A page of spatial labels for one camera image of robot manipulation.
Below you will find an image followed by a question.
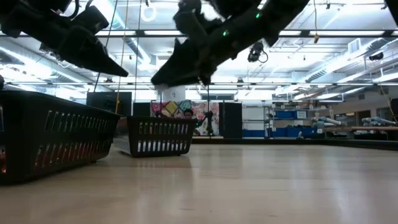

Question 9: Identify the black computer monitor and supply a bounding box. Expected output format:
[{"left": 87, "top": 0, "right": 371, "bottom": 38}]
[{"left": 86, "top": 91, "right": 133, "bottom": 116}]

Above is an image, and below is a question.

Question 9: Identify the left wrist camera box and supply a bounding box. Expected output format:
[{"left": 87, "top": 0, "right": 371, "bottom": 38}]
[{"left": 73, "top": 5, "right": 109, "bottom": 35}]

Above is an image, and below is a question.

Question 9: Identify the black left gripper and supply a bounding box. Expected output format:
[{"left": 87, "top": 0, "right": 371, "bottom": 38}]
[{"left": 0, "top": 9, "right": 129, "bottom": 78}]

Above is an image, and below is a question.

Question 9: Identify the colourful wall mural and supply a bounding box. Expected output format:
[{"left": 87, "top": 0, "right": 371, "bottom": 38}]
[{"left": 150, "top": 99, "right": 220, "bottom": 137}]

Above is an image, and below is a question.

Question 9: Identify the yellow hanging cable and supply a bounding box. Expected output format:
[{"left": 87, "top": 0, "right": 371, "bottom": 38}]
[{"left": 115, "top": 0, "right": 130, "bottom": 114}]

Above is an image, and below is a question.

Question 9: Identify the black cabinet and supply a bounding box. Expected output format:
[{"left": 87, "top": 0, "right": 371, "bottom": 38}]
[{"left": 219, "top": 101, "right": 243, "bottom": 140}]

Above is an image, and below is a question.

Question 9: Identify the white hanging ring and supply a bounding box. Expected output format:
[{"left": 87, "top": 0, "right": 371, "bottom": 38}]
[{"left": 140, "top": 2, "right": 158, "bottom": 23}]

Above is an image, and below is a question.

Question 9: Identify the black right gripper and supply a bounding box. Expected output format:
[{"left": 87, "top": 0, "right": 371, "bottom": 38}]
[{"left": 150, "top": 12, "right": 274, "bottom": 88}]

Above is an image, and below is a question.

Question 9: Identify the shelf with blue bins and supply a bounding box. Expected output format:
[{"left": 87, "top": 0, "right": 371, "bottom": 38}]
[{"left": 242, "top": 105, "right": 317, "bottom": 139}]

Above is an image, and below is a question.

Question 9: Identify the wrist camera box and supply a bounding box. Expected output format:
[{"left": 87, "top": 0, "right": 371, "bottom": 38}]
[
  {"left": 173, "top": 0, "right": 218, "bottom": 43},
  {"left": 73, "top": 5, "right": 109, "bottom": 35}
]

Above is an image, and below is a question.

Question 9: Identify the black aluminium table frame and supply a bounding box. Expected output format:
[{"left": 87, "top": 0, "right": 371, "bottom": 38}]
[{"left": 191, "top": 136, "right": 398, "bottom": 152}]

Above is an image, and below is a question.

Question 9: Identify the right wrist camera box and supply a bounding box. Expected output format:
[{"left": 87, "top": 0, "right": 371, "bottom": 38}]
[{"left": 173, "top": 0, "right": 218, "bottom": 43}]

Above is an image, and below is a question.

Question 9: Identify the person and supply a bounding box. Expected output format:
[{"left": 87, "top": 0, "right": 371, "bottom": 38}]
[{"left": 183, "top": 108, "right": 201, "bottom": 136}]

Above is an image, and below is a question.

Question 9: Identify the black slotted plastic basket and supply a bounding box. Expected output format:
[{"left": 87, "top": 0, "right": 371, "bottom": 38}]
[
  {"left": 0, "top": 90, "right": 122, "bottom": 185},
  {"left": 113, "top": 116, "right": 198, "bottom": 158}
]

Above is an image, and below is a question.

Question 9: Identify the black ceiling-mounted camera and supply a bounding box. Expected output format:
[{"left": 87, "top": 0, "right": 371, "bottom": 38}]
[{"left": 247, "top": 39, "right": 269, "bottom": 64}]

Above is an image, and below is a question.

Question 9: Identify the thin yellow hanging cord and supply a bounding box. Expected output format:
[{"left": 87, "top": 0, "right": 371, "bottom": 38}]
[{"left": 312, "top": 0, "right": 320, "bottom": 44}]

